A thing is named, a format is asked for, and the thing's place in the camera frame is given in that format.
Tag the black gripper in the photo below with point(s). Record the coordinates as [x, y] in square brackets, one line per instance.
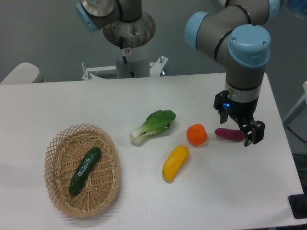
[240, 106]

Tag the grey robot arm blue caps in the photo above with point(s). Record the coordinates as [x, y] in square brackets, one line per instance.
[234, 38]

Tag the woven wicker basket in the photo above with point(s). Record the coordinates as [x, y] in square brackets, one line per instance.
[63, 156]

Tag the green cucumber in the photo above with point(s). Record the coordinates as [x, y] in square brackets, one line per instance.
[90, 159]

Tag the purple sweet potato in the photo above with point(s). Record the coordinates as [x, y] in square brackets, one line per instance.
[230, 134]

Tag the orange tangerine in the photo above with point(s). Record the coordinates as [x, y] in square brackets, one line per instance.
[196, 134]

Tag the yellow pepper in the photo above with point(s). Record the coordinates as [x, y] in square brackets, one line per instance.
[175, 161]

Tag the green bok choy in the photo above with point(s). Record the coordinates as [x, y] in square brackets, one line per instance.
[156, 123]

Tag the black device at table edge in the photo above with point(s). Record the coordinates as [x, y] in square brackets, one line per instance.
[298, 204]

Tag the white chair armrest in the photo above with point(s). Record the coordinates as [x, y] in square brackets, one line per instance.
[24, 73]

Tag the white robot mounting bracket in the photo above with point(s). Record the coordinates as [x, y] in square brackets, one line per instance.
[122, 70]

